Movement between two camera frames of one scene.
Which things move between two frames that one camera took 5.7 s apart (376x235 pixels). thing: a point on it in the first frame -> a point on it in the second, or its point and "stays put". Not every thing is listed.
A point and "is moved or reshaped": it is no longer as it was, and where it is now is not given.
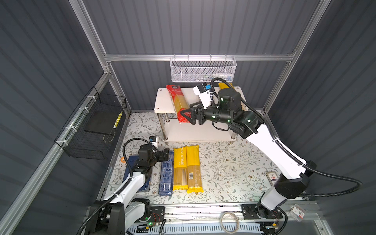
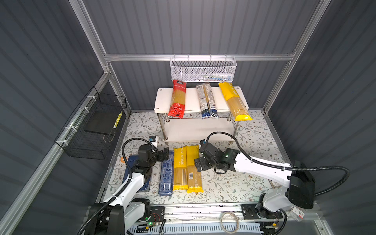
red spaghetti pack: [180, 102] is moved or reshaped
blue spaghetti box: [166, 184] stays put
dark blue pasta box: [132, 160] stays put
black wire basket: [88, 133] stays put
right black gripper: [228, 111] -> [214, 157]
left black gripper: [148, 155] stays put
